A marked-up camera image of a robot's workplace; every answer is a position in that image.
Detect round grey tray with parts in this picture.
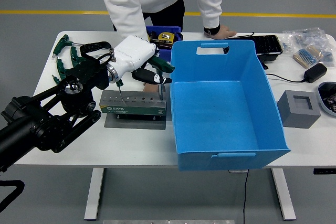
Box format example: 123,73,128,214
317,81,336,116

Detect black hanging cable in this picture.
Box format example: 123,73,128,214
243,170,249,224

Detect clear bag of blue parts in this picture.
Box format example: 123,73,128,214
319,47,336,65
282,26,333,51

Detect grey green hex key holder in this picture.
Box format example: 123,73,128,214
99,90,167,130

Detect person's right hand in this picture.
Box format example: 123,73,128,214
142,83,164,93

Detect beige component strip pack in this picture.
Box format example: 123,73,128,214
293,45,325,69

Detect small green T-handle hex key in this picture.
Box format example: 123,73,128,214
116,79,124,102

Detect grey cube with recess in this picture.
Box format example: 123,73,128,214
277,90,322,130

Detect light blue plastic box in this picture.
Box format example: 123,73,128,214
170,39,291,172

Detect black power adapter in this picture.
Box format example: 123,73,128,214
303,63,328,83

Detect black adapter cable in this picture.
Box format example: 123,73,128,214
265,73,307,83

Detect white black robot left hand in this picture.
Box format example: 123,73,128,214
111,35,173,85

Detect black smartwatch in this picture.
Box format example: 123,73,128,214
203,22,221,36

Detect black table control panel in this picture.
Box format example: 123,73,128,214
313,168,336,175

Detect white table leg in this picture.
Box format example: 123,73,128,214
271,168,297,221
83,167,105,221

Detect black flat case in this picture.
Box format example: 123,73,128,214
223,34,284,63

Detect thick green T-handle hex key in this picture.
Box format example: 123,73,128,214
149,55,176,103

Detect person's left hand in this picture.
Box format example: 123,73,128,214
218,24,238,39

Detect dark blue plastic bin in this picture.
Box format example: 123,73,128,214
145,25,182,58

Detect yellow tape measure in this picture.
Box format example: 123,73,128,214
157,31,176,44

